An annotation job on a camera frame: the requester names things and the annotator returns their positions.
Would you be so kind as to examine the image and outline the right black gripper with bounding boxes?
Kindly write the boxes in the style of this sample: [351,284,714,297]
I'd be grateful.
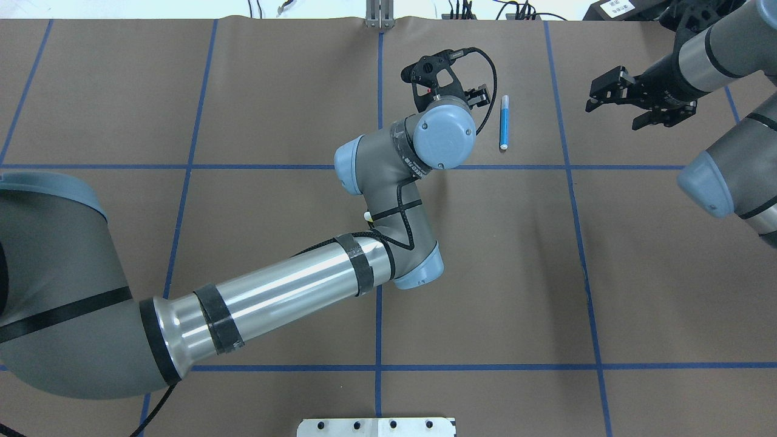
[464,66,697,130]

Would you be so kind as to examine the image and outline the blue marker pen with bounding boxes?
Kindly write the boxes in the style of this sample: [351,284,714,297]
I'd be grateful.
[499,95,510,152]

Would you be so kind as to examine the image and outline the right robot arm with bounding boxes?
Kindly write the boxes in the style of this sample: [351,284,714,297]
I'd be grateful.
[585,1,776,247]

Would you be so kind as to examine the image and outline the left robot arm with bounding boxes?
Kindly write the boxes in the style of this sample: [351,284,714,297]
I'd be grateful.
[2,84,493,400]

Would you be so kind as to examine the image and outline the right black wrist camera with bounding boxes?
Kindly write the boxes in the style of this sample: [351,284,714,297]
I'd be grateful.
[657,1,745,33]

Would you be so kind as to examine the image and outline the aluminium frame post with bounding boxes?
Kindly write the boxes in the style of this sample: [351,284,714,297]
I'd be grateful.
[365,0,396,31]

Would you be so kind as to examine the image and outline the white pedestal column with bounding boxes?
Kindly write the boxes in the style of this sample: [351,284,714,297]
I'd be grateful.
[296,417,458,436]

